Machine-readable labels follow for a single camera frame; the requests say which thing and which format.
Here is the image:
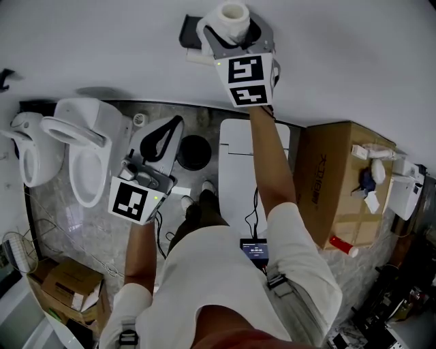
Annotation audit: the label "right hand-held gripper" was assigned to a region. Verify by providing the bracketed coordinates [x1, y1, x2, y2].
[198, 14, 282, 108]

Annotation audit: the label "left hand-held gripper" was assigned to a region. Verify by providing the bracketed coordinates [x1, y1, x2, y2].
[107, 115, 187, 226]

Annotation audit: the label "white toilet paper roll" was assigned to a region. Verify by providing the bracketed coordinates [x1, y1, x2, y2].
[204, 0, 251, 47]

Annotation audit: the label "person's right forearm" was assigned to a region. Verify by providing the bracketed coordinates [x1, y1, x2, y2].
[248, 105, 298, 219]

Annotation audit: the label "person's left forearm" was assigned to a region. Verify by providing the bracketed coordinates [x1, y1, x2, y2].
[123, 217, 159, 291]

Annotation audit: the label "white toilet with open lid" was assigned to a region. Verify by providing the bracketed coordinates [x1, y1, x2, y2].
[40, 97, 134, 209]

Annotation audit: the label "white toilet with closed lid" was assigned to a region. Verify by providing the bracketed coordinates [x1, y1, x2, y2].
[217, 118, 292, 240]

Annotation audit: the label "white toilet with black labels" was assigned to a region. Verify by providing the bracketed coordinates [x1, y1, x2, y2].
[388, 157, 427, 222]

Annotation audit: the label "black mesh waste bin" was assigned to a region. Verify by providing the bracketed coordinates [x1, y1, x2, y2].
[177, 134, 213, 172]

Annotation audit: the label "person's dark trousers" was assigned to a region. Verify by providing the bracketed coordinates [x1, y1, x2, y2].
[166, 189, 230, 254]

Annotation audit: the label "person's white shirt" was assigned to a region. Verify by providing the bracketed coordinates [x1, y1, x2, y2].
[98, 201, 343, 349]

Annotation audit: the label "black screen device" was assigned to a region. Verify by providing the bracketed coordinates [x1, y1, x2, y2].
[239, 237, 270, 271]

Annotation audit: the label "large brown cardboard box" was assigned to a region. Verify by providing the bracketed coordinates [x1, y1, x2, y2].
[293, 120, 398, 252]

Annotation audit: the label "small beige carton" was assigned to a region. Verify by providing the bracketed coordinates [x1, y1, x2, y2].
[351, 144, 371, 162]

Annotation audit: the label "open cardboard box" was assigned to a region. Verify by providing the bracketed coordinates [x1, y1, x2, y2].
[27, 256, 112, 337]

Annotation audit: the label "long pink tool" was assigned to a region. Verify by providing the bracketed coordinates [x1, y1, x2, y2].
[362, 142, 408, 162]

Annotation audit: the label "purple cloth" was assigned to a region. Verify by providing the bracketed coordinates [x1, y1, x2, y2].
[358, 168, 377, 194]

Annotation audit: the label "white oval pad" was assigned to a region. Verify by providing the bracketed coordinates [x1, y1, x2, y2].
[370, 158, 387, 185]

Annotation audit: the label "person's head and neck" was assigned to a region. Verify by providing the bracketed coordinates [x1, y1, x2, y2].
[183, 304, 294, 349]

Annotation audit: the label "white crumpled tissue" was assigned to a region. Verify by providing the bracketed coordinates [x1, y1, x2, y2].
[363, 190, 381, 215]

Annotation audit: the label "red spray can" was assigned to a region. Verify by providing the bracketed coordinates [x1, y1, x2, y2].
[328, 235, 360, 259]

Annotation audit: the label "white appliance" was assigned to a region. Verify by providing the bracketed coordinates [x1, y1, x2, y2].
[0, 275, 87, 349]

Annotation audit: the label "dark equipment pile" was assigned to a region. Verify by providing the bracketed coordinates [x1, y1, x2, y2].
[326, 265, 436, 349]

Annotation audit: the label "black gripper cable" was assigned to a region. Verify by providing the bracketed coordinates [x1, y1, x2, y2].
[155, 211, 176, 260]

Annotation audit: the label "black device cable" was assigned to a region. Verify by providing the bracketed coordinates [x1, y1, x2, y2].
[245, 187, 260, 239]

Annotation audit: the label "white floor cable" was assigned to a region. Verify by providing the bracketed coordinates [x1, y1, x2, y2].
[23, 190, 125, 279]

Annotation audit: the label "black wall hook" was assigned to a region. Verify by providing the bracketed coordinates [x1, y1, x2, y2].
[0, 67, 16, 93]

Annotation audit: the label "wire mesh basket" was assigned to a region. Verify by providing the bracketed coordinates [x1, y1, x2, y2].
[1, 231, 39, 274]

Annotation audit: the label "grey harness strap with buckle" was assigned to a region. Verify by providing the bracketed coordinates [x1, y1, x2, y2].
[265, 265, 325, 346]
[119, 320, 140, 349]

